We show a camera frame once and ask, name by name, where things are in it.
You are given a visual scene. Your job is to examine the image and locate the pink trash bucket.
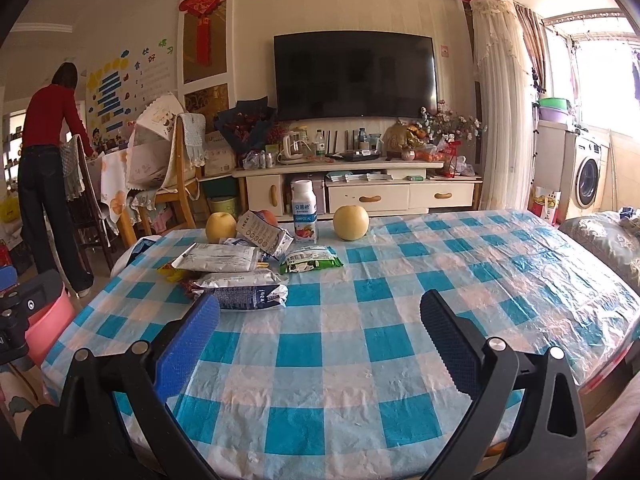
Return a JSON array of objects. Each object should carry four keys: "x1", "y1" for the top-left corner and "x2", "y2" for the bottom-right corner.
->
[{"x1": 26, "y1": 288, "x2": 76, "y2": 366}]

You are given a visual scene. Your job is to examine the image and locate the grey silver wipes packet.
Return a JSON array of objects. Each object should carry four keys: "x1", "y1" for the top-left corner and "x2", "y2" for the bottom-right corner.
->
[{"x1": 171, "y1": 243, "x2": 260, "y2": 273}]

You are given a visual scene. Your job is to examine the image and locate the white milk carton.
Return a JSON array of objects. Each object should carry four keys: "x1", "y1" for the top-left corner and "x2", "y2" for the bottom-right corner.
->
[{"x1": 236, "y1": 211, "x2": 294, "y2": 258}]

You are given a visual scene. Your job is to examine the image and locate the green white small pouch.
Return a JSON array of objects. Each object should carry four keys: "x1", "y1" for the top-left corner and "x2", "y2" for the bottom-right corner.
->
[{"x1": 279, "y1": 245, "x2": 343, "y2": 274}]

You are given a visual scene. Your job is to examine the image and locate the yellow snack bag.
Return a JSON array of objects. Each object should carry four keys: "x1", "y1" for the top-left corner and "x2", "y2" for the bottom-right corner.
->
[{"x1": 157, "y1": 263, "x2": 192, "y2": 283}]

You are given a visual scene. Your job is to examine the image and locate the white blue flat packet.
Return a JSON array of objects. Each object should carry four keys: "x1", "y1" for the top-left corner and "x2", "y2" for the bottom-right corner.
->
[{"x1": 184, "y1": 268, "x2": 288, "y2": 311}]

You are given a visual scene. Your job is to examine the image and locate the dark wooden chair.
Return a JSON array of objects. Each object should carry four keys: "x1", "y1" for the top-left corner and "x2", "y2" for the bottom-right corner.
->
[{"x1": 60, "y1": 136, "x2": 115, "y2": 272}]

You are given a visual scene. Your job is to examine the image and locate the blue white checkered tablecloth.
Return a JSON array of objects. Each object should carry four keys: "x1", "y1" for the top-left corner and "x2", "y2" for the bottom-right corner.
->
[{"x1": 40, "y1": 208, "x2": 640, "y2": 480}]

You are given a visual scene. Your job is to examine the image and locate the yellow pear left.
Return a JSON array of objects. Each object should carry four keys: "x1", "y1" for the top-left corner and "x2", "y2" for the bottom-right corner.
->
[{"x1": 205, "y1": 211, "x2": 236, "y2": 244}]

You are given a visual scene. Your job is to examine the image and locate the yellow pear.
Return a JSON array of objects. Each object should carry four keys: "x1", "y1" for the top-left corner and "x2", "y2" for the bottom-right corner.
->
[
  {"x1": 205, "y1": 211, "x2": 236, "y2": 244},
  {"x1": 333, "y1": 205, "x2": 370, "y2": 242}
]

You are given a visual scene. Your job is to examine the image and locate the green waste bin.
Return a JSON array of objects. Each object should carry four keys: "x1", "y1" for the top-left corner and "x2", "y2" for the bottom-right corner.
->
[{"x1": 207, "y1": 196, "x2": 240, "y2": 219}]

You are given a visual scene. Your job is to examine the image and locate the red apple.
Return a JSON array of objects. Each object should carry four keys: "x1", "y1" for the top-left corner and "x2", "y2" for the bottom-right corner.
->
[{"x1": 259, "y1": 209, "x2": 278, "y2": 226}]

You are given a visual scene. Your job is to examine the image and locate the yellow pear right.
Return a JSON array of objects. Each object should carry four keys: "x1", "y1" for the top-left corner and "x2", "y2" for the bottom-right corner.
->
[{"x1": 333, "y1": 205, "x2": 370, "y2": 242}]

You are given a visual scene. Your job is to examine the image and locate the dining table with cloth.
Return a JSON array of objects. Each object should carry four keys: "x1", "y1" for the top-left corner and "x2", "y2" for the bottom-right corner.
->
[{"x1": 88, "y1": 150, "x2": 130, "y2": 235}]

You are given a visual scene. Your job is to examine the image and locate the cream tv cabinet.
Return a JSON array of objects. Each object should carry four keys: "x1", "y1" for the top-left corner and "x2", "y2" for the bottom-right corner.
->
[{"x1": 233, "y1": 158, "x2": 482, "y2": 220}]

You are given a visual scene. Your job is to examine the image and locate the white yogurt drink bottle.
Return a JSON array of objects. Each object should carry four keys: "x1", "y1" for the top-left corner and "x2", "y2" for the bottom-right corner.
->
[{"x1": 292, "y1": 180, "x2": 318, "y2": 243}]

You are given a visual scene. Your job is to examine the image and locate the person in red top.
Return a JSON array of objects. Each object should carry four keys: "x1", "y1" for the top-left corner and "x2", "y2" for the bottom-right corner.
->
[{"x1": 17, "y1": 62, "x2": 94, "y2": 297}]

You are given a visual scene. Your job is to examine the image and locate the wooden chair with cover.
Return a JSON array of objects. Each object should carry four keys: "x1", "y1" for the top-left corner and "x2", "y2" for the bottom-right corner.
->
[{"x1": 126, "y1": 92, "x2": 206, "y2": 235}]

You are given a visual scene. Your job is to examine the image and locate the electric glass kettle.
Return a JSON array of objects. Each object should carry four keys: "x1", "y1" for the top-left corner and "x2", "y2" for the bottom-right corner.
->
[{"x1": 278, "y1": 129, "x2": 309, "y2": 165}]

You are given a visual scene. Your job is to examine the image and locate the dark flower bouquet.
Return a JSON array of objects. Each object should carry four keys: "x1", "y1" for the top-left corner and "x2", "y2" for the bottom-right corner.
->
[{"x1": 214, "y1": 96, "x2": 276, "y2": 156}]

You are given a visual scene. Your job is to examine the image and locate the white lace covered column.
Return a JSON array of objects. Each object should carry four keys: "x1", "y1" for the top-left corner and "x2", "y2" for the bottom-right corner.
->
[{"x1": 471, "y1": 0, "x2": 534, "y2": 210}]

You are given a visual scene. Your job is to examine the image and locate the black flat television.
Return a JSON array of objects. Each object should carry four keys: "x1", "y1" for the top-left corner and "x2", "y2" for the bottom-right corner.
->
[{"x1": 273, "y1": 30, "x2": 437, "y2": 120}]

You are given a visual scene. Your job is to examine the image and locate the red chinese knot ornament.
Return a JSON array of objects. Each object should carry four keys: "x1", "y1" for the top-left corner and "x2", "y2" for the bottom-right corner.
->
[{"x1": 179, "y1": 0, "x2": 224, "y2": 66}]

